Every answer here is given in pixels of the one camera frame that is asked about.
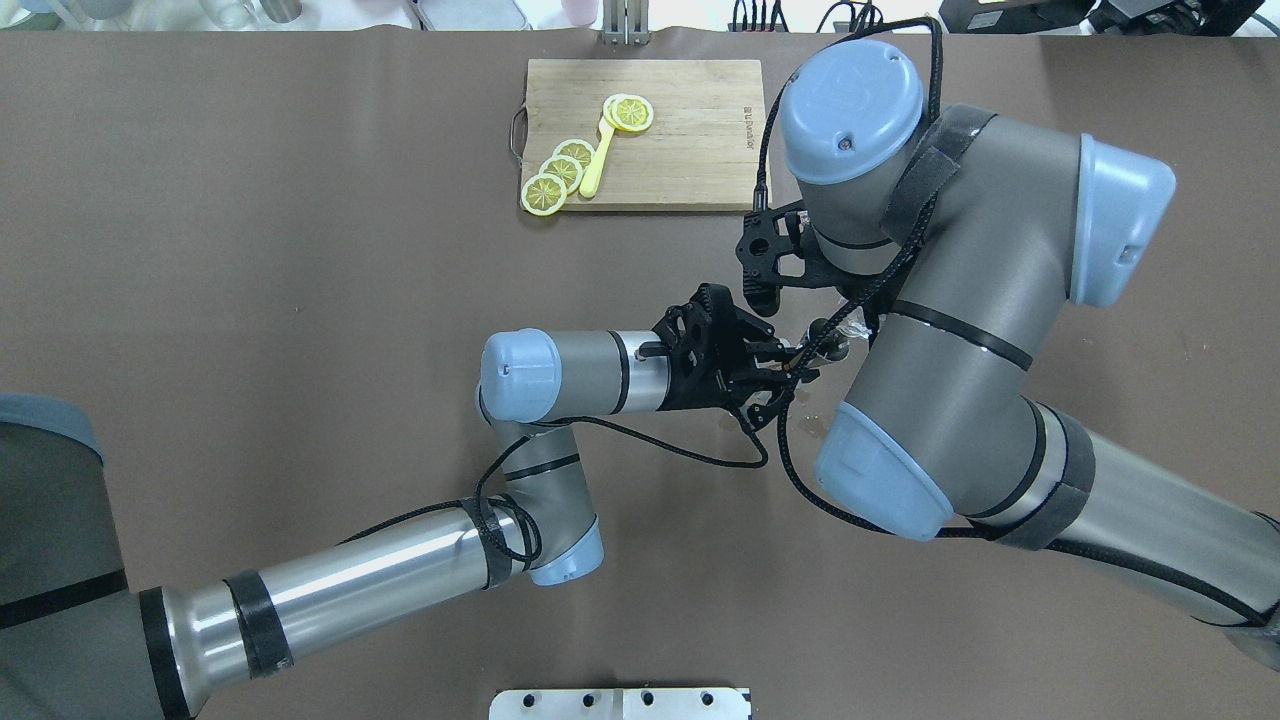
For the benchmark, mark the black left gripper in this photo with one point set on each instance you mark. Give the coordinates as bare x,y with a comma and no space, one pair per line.
697,384

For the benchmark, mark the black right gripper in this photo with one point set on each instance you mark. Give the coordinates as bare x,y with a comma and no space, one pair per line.
818,333

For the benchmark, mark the clear glass measuring beaker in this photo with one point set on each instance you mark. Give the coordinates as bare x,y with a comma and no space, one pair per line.
838,344

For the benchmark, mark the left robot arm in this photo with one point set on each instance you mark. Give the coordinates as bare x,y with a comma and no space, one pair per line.
79,644

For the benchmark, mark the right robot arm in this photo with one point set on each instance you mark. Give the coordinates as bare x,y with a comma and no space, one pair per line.
963,234

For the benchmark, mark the bamboo cutting board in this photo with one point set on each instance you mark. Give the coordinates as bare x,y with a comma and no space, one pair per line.
700,154

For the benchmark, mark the lemon slice on spoon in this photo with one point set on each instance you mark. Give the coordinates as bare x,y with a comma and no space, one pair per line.
628,112

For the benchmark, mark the yellow plastic spoon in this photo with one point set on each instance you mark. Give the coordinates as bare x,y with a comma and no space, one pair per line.
593,172

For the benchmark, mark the lower lemon slice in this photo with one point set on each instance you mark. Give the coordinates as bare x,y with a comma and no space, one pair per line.
578,149

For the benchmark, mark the middle lemon slice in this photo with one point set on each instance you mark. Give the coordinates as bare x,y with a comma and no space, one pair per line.
566,169

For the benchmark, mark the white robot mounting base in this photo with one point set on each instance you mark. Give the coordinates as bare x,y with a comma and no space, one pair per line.
623,703

